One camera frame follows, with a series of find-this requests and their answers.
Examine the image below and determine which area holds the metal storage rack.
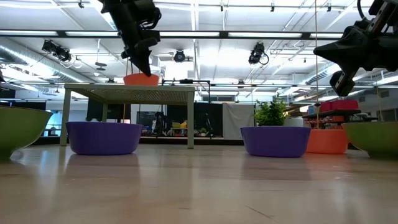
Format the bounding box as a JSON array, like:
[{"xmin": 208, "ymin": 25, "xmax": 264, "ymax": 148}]
[{"xmin": 302, "ymin": 108, "xmax": 379, "ymax": 130}]

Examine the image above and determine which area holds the black frame rail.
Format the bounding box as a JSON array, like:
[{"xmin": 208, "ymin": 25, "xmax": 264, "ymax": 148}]
[{"xmin": 30, "ymin": 136, "xmax": 369, "ymax": 154}]

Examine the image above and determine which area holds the white cloth panel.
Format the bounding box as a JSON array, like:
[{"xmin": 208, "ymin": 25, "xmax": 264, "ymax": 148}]
[{"xmin": 222, "ymin": 103, "xmax": 256, "ymax": 140}]

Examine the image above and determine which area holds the black bent tube stand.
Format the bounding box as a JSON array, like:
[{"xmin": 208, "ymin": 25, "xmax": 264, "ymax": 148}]
[{"xmin": 161, "ymin": 78, "xmax": 212, "ymax": 104}]

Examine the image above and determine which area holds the black ceiling camera with cable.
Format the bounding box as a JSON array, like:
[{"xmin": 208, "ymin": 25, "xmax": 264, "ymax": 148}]
[{"xmin": 248, "ymin": 42, "xmax": 270, "ymax": 66}]

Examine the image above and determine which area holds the green plant in white pot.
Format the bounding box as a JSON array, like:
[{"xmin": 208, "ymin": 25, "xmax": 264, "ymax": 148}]
[{"xmin": 254, "ymin": 95, "xmax": 289, "ymax": 127}]

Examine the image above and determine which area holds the yellow hanging cord with weight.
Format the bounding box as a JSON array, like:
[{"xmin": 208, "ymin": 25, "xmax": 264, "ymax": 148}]
[{"xmin": 313, "ymin": 0, "xmax": 321, "ymax": 130}]

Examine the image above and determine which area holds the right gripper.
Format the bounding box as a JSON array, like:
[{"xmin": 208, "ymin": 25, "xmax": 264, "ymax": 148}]
[{"xmin": 313, "ymin": 0, "xmax": 398, "ymax": 96}]

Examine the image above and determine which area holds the silver ceiling duct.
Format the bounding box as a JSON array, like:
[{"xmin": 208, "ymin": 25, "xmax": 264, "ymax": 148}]
[{"xmin": 0, "ymin": 37, "xmax": 86, "ymax": 84}]

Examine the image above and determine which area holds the pale green perforated metal shelf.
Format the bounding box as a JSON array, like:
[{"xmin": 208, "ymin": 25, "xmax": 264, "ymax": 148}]
[{"xmin": 59, "ymin": 83, "xmax": 196, "ymax": 149}]

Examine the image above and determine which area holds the orange plastic bowl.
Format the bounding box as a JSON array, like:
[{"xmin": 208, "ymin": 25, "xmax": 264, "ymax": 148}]
[
  {"xmin": 123, "ymin": 73, "xmax": 160, "ymax": 86},
  {"xmin": 306, "ymin": 129, "xmax": 349, "ymax": 155}
]

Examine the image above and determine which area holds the purple plastic bowl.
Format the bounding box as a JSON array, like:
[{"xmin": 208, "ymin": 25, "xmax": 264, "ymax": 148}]
[
  {"xmin": 65, "ymin": 121, "xmax": 144, "ymax": 156},
  {"xmin": 239, "ymin": 126, "xmax": 312, "ymax": 159}
]

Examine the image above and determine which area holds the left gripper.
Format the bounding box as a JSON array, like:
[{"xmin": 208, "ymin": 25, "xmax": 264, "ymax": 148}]
[{"xmin": 119, "ymin": 29, "xmax": 162, "ymax": 77}]

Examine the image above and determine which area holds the dark overhead beam with lights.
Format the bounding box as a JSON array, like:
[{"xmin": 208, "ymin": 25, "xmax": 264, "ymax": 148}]
[{"xmin": 0, "ymin": 29, "xmax": 345, "ymax": 40}]

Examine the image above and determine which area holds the white round column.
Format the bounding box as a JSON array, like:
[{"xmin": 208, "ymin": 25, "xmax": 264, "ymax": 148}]
[{"xmin": 284, "ymin": 116, "xmax": 305, "ymax": 128}]

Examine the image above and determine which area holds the black studio light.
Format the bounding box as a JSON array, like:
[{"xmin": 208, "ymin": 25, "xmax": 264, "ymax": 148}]
[
  {"xmin": 55, "ymin": 46, "xmax": 73, "ymax": 63},
  {"xmin": 41, "ymin": 39, "xmax": 58, "ymax": 54}
]

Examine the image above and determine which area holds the round black ceiling light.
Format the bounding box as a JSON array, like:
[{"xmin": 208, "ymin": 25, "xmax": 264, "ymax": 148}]
[{"xmin": 173, "ymin": 49, "xmax": 187, "ymax": 63}]

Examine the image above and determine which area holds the green plastic bowl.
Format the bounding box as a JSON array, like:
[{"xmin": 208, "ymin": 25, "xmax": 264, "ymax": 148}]
[
  {"xmin": 0, "ymin": 105, "xmax": 53, "ymax": 161},
  {"xmin": 341, "ymin": 121, "xmax": 398, "ymax": 159}
]

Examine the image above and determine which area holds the large red storage bin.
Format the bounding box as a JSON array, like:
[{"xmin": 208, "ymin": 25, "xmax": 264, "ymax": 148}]
[{"xmin": 331, "ymin": 99, "xmax": 359, "ymax": 111}]

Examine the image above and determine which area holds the black fabric panel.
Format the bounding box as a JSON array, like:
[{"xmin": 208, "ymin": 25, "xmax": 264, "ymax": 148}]
[{"xmin": 86, "ymin": 99, "xmax": 131, "ymax": 123}]

